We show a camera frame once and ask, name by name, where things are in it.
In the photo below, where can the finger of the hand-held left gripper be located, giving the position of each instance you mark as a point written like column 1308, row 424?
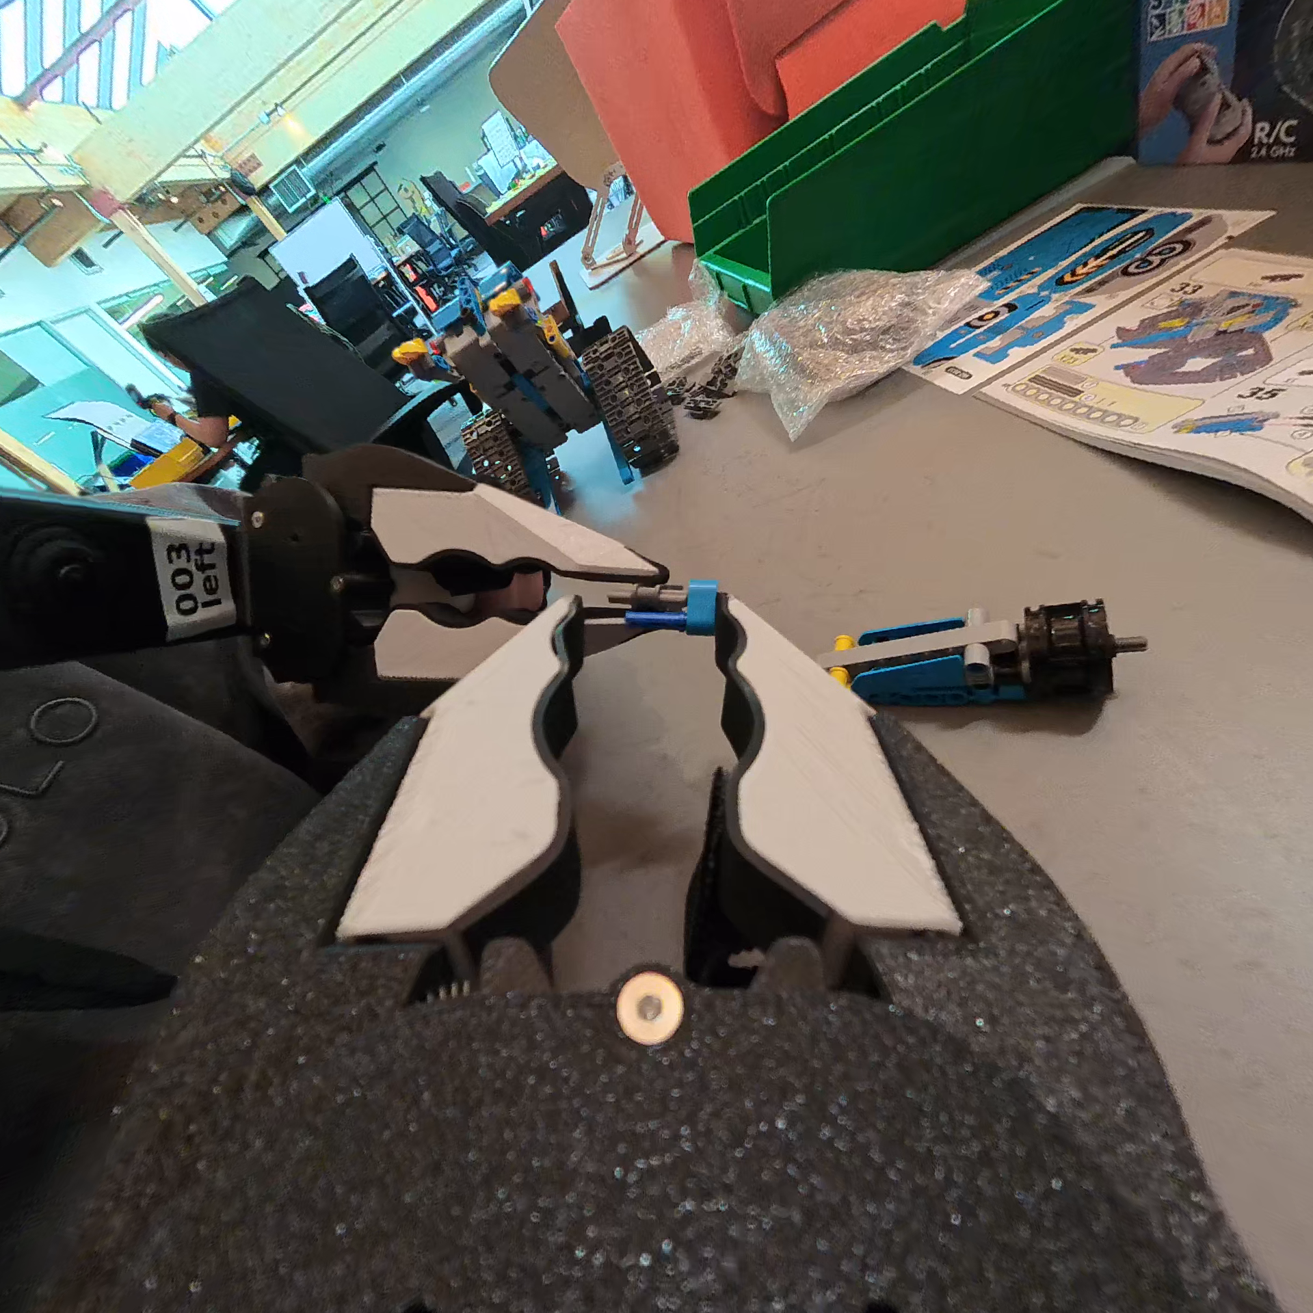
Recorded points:
column 481, row 529
column 420, row 653

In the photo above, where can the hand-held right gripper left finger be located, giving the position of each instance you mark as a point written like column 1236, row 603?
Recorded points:
column 461, row 810

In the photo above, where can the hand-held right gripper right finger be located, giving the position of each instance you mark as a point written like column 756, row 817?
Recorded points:
column 841, row 810

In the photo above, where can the wheel and beam assembly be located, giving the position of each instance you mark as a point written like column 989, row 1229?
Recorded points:
column 922, row 667

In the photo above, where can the dark grey connector brick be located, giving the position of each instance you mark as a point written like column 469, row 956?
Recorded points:
column 656, row 595

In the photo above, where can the blue pin brick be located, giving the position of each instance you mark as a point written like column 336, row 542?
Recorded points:
column 651, row 620

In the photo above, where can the small blue beam brick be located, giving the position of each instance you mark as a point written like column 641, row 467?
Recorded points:
column 702, row 607

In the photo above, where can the grey desk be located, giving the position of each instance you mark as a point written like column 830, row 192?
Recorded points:
column 1025, row 574

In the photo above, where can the distant toy brick models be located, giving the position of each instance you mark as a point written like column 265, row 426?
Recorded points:
column 533, row 381

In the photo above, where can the black armrest office chair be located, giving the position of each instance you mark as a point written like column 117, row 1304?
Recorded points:
column 287, row 370

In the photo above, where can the clear bag with black parts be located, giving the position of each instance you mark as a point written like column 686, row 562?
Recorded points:
column 697, row 349

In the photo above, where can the person's dark clothing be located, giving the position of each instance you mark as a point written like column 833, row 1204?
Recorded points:
column 123, row 821

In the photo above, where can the clear plastic bag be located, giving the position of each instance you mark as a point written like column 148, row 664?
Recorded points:
column 850, row 329

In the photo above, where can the tan cardboard sheet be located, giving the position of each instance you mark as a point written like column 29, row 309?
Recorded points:
column 544, row 93

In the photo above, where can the instruction manual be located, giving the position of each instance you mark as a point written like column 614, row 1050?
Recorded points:
column 1210, row 390

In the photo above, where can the green bin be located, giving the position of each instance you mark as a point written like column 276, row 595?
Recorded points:
column 922, row 174

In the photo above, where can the paned window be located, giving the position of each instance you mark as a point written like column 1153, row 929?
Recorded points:
column 72, row 41

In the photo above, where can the sticker sheet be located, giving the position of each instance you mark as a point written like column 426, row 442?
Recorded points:
column 1077, row 277

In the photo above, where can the robot kit box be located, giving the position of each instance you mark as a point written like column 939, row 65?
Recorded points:
column 1210, row 82

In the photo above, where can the small wooden frame stand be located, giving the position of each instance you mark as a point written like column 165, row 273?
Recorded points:
column 616, row 232

